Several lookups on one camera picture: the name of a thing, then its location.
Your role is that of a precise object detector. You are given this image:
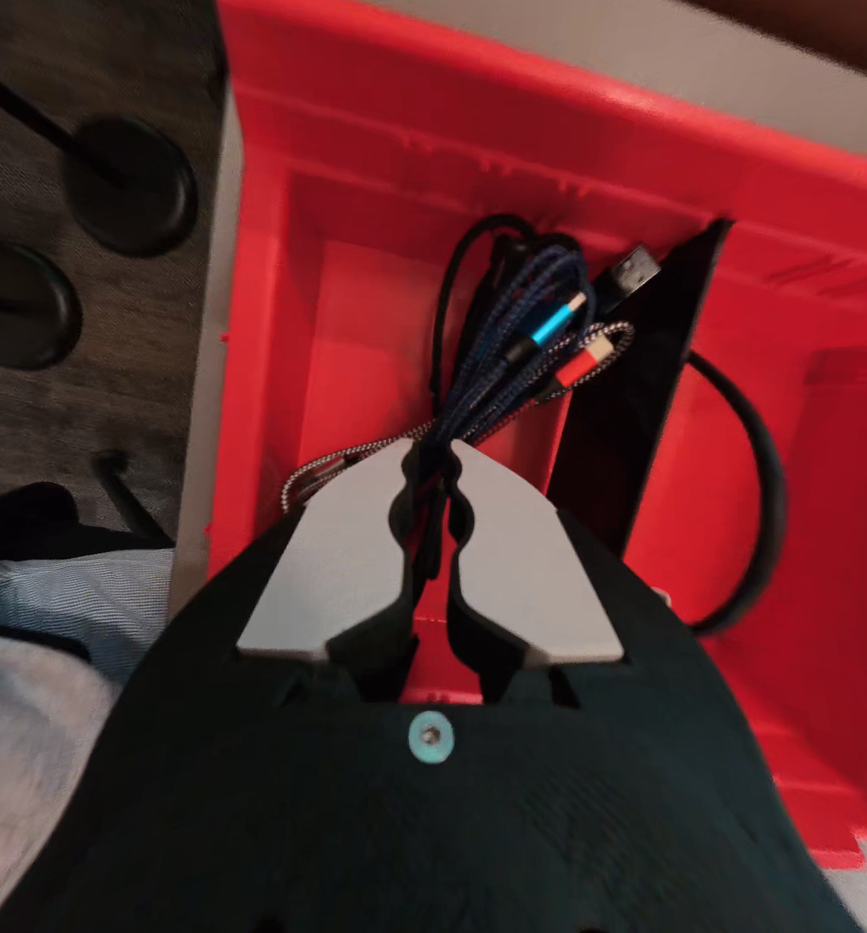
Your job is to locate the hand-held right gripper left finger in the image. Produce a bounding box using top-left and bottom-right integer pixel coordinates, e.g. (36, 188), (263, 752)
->
(235, 439), (414, 663)

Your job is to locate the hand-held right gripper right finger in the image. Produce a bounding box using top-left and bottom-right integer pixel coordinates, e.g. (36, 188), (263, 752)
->
(444, 439), (625, 668)

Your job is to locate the grey USB hub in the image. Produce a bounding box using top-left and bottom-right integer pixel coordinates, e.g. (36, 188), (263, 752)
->
(546, 217), (734, 556)

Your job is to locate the blue braided cable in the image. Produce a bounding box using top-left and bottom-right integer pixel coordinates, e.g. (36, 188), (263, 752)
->
(433, 233), (596, 467)

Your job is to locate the red storage bin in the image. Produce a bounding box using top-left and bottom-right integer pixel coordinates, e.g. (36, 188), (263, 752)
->
(204, 0), (867, 872)

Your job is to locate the grey desk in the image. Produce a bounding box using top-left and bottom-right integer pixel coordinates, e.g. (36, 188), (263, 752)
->
(167, 0), (867, 933)

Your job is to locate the black round stand base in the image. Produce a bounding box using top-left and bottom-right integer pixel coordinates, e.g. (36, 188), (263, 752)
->
(0, 242), (83, 371)
(64, 117), (200, 258)

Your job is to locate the grey-white braided cable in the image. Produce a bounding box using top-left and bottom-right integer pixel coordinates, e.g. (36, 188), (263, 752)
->
(282, 419), (436, 515)

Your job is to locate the bundle of braided USB cables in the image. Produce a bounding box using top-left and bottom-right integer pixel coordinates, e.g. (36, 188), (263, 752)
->
(428, 213), (663, 409)

